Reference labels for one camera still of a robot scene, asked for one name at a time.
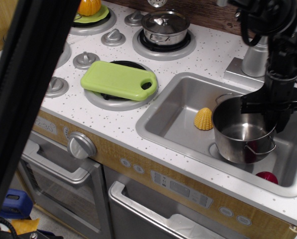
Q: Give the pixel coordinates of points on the black foreground pole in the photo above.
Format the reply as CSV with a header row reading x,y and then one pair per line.
x,y
34,43

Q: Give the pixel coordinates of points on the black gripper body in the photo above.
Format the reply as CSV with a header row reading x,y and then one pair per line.
x,y
277,95

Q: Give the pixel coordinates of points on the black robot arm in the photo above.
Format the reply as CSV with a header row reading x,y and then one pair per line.
x,y
277,20

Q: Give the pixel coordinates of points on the hanging metal strainer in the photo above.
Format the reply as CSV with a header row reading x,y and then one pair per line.
x,y
157,3

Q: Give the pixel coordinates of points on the silver stove knob middle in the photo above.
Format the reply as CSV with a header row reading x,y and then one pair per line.
x,y
84,60

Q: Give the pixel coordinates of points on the silver stove knob upper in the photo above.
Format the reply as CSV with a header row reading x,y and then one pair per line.
x,y
113,38

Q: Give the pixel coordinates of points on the silver oven dial right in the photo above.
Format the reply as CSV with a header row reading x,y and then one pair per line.
x,y
80,146

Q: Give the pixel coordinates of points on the yellow cloth on floor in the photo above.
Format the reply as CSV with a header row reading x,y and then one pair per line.
x,y
23,226

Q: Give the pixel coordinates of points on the oven door with handle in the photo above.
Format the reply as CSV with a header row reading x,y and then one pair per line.
x,y
71,190

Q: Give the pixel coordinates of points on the red toy ball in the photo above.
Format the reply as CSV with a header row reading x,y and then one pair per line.
x,y
269,176

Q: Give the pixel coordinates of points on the lidded steel pot rear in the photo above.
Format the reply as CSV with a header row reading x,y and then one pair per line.
x,y
165,27

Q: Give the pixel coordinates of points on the silver sink basin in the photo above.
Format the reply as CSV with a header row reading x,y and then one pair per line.
x,y
169,122

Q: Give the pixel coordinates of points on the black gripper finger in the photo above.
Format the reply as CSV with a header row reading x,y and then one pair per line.
x,y
270,122
283,119

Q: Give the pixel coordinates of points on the silver stove knob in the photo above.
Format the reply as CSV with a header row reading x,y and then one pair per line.
x,y
57,87
113,38
134,19
84,60

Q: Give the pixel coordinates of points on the green cutting board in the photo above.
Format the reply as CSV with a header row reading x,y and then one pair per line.
x,y
119,81

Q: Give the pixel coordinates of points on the green plate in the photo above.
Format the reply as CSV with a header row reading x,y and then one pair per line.
x,y
101,14

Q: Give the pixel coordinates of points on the orange toy pumpkin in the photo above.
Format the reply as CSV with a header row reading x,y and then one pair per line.
x,y
89,7

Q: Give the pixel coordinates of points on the yellow toy corn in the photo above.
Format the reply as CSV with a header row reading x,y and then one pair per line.
x,y
203,120

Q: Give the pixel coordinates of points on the silver stove knob front left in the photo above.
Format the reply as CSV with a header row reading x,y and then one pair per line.
x,y
57,87

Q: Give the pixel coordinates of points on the silver faucet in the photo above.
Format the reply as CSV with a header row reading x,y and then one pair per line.
x,y
249,71

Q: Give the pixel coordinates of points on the dishwasher control panel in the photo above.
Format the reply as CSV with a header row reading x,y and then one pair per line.
x,y
176,187

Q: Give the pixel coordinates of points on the digital clock panel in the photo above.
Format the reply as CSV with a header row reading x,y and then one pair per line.
x,y
46,125

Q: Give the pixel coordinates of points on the blue clamp tool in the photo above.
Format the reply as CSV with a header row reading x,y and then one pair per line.
x,y
17,205

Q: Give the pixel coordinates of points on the silver stove knob rear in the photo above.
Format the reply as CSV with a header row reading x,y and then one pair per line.
x,y
134,19

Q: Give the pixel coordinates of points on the dishwasher door with handle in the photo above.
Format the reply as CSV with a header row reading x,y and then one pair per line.
x,y
139,212

